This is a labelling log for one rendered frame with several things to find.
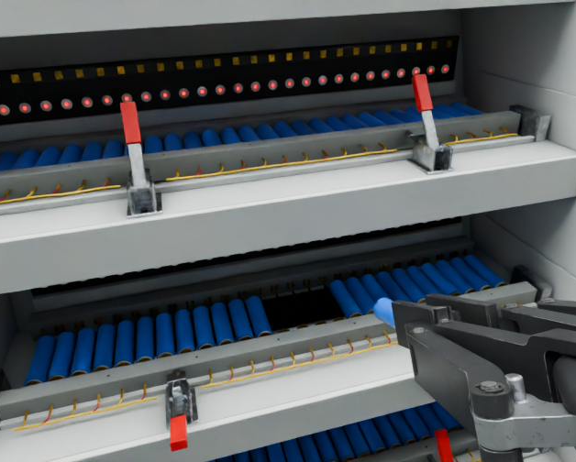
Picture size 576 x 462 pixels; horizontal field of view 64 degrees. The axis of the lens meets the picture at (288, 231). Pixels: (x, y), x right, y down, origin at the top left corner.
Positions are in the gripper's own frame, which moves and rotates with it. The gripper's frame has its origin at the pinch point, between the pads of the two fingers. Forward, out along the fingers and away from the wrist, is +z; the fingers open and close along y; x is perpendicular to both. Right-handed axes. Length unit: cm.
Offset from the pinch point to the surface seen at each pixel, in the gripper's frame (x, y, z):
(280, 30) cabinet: -32.2, -0.3, 27.5
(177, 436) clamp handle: 6.4, 17.5, 10.2
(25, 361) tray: 1.2, 33.1, 27.3
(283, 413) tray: 8.8, 8.5, 16.1
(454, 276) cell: 0.8, -15.9, 24.6
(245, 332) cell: 1.9, 10.2, 22.4
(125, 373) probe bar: 3.0, 22.1, 19.8
